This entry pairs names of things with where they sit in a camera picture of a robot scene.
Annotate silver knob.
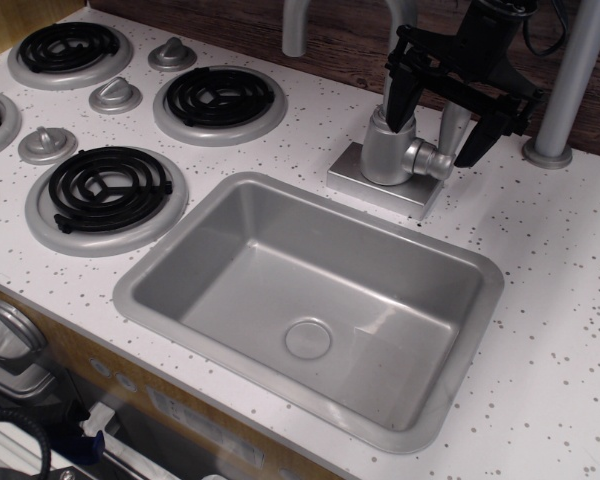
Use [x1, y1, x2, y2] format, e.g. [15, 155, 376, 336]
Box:
[18, 127, 78, 165]
[148, 37, 197, 72]
[89, 77, 142, 115]

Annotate silver oven dial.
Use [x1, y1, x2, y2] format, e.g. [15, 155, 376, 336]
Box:
[0, 300, 47, 375]

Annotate black coiled cable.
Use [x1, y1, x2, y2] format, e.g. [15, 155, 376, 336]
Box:
[0, 407, 51, 474]

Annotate back right stove burner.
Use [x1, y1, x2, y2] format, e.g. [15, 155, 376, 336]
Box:
[153, 66, 287, 147]

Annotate front right stove burner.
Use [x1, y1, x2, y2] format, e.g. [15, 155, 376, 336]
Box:
[25, 146, 188, 258]

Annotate silver faucet lever handle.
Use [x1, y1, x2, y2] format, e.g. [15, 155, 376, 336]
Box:
[402, 102, 472, 180]

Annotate silver knob top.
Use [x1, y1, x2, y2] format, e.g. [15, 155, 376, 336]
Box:
[148, 37, 197, 72]

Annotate grey oven door handle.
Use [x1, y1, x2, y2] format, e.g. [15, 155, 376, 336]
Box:
[0, 364, 57, 403]

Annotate grey plastic sink basin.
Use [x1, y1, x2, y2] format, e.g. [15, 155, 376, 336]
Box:
[113, 173, 504, 454]

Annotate silver gooseneck faucet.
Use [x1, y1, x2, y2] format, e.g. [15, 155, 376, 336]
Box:
[282, 0, 444, 220]

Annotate back left stove burner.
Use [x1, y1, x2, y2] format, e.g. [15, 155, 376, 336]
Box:
[7, 22, 133, 91]

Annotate silver knob middle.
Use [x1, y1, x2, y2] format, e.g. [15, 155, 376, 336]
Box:
[89, 77, 142, 115]

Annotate silver knob lower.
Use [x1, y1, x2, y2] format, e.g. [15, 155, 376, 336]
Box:
[18, 127, 78, 165]

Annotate grey support pole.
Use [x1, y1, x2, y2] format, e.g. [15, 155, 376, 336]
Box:
[523, 0, 600, 170]

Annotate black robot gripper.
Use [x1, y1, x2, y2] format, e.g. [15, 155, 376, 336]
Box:
[385, 1, 544, 168]

